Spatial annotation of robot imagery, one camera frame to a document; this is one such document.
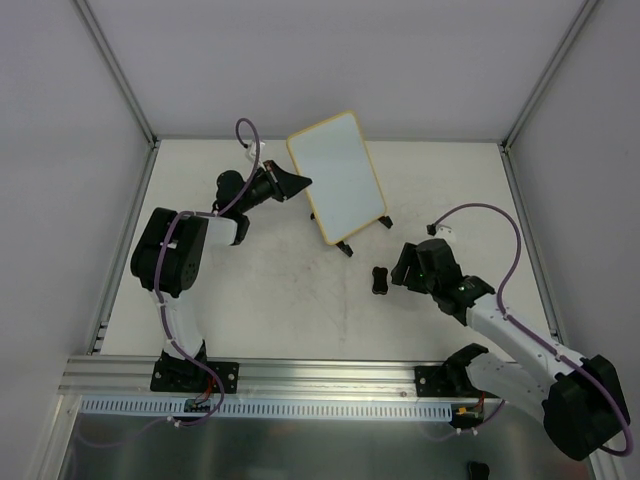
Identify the aluminium frame post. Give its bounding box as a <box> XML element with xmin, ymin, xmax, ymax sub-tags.
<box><xmin>71</xmin><ymin>0</ymin><xmax>157</xmax><ymax>146</ymax></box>
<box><xmin>501</xmin><ymin>0</ymin><xmax>601</xmax><ymax>151</ymax></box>

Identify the right aluminium frame post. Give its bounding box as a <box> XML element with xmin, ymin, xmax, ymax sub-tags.
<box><xmin>501</xmin><ymin>0</ymin><xmax>601</xmax><ymax>151</ymax></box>

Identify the left aluminium frame post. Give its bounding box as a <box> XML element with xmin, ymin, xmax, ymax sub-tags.
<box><xmin>71</xmin><ymin>0</ymin><xmax>157</xmax><ymax>146</ymax></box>

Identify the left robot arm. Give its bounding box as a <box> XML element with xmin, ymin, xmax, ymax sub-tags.
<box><xmin>130</xmin><ymin>160</ymin><xmax>312</xmax><ymax>390</ymax></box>

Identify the black object bottom edge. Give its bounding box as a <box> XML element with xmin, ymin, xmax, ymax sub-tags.
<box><xmin>467</xmin><ymin>461</ymin><xmax>491</xmax><ymax>480</ymax></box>

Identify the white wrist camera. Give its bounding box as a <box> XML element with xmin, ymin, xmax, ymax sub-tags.
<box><xmin>245</xmin><ymin>141</ymin><xmax>265</xmax><ymax>163</ymax></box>
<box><xmin>434</xmin><ymin>225</ymin><xmax>457</xmax><ymax>244</ymax></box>

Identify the purple cable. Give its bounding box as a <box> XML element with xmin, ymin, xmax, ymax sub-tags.
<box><xmin>425</xmin><ymin>202</ymin><xmax>635</xmax><ymax>457</ymax></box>
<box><xmin>74</xmin><ymin>117</ymin><xmax>261</xmax><ymax>447</ymax></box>

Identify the black felt whiteboard eraser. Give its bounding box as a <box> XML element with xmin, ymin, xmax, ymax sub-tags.
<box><xmin>372</xmin><ymin>266</ymin><xmax>389</xmax><ymax>295</ymax></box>

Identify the white slotted cable duct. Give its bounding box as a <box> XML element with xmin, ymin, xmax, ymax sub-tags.
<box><xmin>80</xmin><ymin>395</ymin><xmax>453</xmax><ymax>423</ymax></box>

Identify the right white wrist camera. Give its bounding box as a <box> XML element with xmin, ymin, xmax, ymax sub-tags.
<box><xmin>434</xmin><ymin>225</ymin><xmax>457</xmax><ymax>244</ymax></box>

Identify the yellow framed whiteboard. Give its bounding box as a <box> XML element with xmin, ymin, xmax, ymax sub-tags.
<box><xmin>286</xmin><ymin>110</ymin><xmax>388</xmax><ymax>246</ymax></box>

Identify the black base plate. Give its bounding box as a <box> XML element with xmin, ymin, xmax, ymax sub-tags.
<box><xmin>150</xmin><ymin>356</ymin><xmax>239</xmax><ymax>394</ymax></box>
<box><xmin>413</xmin><ymin>364</ymin><xmax>482</xmax><ymax>398</ymax></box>

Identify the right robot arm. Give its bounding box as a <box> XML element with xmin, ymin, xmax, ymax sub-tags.
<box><xmin>391</xmin><ymin>238</ymin><xmax>633</xmax><ymax>460</ymax></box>

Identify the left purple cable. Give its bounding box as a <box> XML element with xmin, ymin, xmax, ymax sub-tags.
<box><xmin>74</xmin><ymin>117</ymin><xmax>261</xmax><ymax>447</ymax></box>

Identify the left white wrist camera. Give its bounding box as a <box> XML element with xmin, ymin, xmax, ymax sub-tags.
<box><xmin>245</xmin><ymin>141</ymin><xmax>265</xmax><ymax>163</ymax></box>

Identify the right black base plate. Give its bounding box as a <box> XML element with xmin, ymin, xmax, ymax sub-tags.
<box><xmin>413</xmin><ymin>364</ymin><xmax>482</xmax><ymax>398</ymax></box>

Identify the black whiteboard foot left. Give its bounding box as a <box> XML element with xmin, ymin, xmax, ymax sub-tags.
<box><xmin>336</xmin><ymin>241</ymin><xmax>353</xmax><ymax>258</ymax></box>

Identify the aluminium mounting rail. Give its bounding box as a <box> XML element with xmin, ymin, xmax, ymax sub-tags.
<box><xmin>57</xmin><ymin>355</ymin><xmax>480</xmax><ymax>402</ymax></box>

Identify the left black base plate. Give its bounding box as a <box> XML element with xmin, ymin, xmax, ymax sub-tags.
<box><xmin>150</xmin><ymin>356</ymin><xmax>239</xmax><ymax>394</ymax></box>

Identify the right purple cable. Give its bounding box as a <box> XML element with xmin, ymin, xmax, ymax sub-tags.
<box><xmin>425</xmin><ymin>202</ymin><xmax>635</xmax><ymax>457</ymax></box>

